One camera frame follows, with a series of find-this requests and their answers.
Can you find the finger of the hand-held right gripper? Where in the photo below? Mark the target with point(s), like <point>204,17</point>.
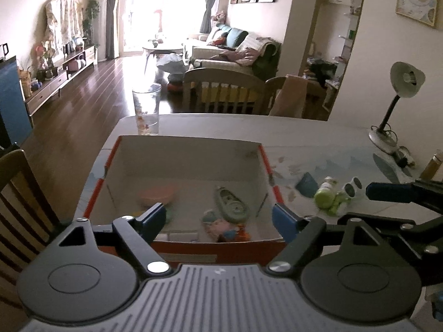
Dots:
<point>391,192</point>
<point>412,235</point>

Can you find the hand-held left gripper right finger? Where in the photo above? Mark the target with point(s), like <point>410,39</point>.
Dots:
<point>283,219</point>

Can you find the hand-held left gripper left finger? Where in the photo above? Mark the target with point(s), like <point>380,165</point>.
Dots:
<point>154,219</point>

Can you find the pink bowl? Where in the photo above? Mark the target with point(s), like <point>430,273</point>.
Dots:
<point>157,195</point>

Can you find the clear bottle with white cap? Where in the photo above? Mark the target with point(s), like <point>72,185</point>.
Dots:
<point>178,237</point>

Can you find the orange toy figure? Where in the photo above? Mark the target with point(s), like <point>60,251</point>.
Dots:
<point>238,235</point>

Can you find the green lid jar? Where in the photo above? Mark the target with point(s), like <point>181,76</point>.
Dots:
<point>325,192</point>

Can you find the grey green oval gadget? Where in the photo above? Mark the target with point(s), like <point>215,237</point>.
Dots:
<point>232,205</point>

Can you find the green tube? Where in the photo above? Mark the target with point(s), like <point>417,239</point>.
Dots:
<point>338,204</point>

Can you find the orange cardboard box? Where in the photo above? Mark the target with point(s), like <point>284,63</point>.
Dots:
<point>187,166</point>

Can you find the small metal gadget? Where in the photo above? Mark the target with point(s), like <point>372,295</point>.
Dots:
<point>405,157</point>

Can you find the amber bottle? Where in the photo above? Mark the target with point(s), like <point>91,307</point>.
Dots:
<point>434,167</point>

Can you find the clear glass vase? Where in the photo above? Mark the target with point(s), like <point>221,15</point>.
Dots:
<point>147,110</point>

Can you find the grey desk lamp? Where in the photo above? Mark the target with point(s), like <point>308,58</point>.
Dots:
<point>405,79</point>

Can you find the wooden chair with beige cloth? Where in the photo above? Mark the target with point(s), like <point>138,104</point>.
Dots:
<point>290,96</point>

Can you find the brown slatted chair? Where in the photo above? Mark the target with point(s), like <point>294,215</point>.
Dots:
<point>24,197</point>

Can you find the dark wooden chair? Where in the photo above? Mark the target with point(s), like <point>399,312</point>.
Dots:
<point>221,90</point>

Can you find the white plastic bag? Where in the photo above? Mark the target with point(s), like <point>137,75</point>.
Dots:
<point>171,64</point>

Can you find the wooden tv cabinet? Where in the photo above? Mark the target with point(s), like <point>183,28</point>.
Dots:
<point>59,79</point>

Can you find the white coffee table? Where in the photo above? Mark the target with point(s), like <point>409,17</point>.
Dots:
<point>162,46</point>

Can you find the sofa with blankets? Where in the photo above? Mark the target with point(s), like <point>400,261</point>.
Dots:
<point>235,52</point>

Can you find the blue box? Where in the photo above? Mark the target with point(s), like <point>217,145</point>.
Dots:
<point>14,100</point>

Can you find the flower bouquet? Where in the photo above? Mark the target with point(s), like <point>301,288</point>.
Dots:
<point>43,53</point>

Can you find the green house plant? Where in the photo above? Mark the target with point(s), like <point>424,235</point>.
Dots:
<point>91,20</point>

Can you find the floral dust cover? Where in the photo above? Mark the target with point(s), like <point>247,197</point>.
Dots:
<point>62,24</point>

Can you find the grey curtain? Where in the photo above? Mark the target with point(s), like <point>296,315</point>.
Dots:
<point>209,0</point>

